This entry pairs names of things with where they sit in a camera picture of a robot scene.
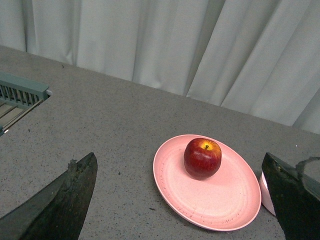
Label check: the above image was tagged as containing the red apple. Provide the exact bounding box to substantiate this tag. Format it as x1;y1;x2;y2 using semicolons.
183;137;222;179

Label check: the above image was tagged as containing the grey green dish rack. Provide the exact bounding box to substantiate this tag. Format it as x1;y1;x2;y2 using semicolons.
0;72;52;135

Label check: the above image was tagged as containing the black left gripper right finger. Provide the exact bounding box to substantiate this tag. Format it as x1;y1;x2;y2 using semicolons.
262;152;320;240

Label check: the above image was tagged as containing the pink round plate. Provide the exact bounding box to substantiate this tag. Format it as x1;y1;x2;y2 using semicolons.
153;134;262;231

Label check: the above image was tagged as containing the light pink bowl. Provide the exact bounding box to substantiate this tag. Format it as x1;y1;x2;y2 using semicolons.
259;172;276;216

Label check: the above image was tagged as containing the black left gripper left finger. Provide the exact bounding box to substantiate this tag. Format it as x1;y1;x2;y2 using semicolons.
0;152;98;240

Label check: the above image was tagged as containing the white pleated curtain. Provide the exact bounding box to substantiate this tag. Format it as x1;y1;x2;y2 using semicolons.
0;0;320;133

